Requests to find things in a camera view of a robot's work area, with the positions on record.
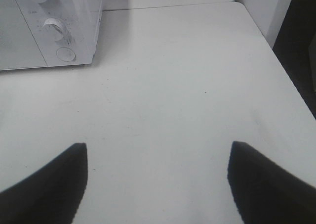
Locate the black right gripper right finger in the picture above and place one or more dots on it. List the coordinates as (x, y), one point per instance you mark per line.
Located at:
(264, 192)

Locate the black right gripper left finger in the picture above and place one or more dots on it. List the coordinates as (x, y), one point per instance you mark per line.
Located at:
(52, 194)

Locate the round white door button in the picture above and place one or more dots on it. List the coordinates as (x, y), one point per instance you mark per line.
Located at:
(65, 54)

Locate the white microwave door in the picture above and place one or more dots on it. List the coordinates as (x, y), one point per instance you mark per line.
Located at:
(18, 49)

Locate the white microwave oven body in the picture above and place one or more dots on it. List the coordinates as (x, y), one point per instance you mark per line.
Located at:
(82, 19)

